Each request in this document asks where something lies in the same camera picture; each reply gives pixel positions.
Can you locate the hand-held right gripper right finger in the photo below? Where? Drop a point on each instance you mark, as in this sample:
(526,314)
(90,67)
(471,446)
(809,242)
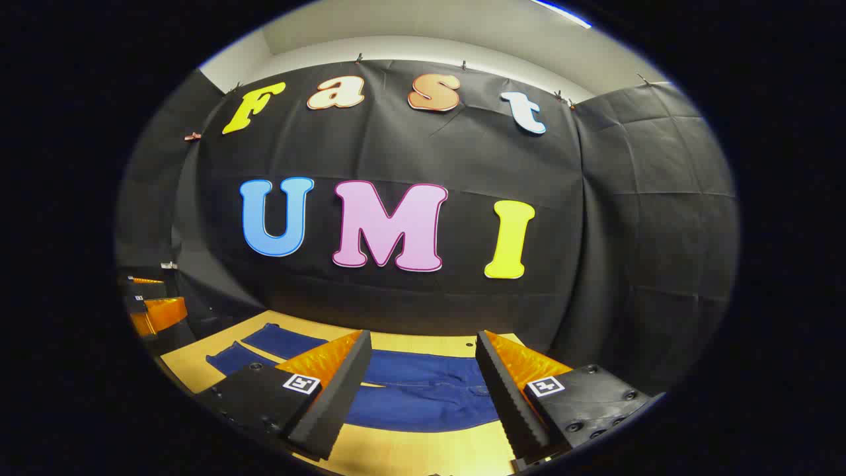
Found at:
(512,403)

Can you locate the blue denim jeans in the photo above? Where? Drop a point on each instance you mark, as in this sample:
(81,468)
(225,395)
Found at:
(423,390)

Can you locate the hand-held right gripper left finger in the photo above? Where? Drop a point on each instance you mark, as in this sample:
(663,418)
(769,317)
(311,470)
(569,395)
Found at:
(330,410)

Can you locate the black backdrop cloth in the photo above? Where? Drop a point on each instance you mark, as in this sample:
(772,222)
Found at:
(462,145)

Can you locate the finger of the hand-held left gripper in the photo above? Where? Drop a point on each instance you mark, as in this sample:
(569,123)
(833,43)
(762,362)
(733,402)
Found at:
(165,314)
(142,284)

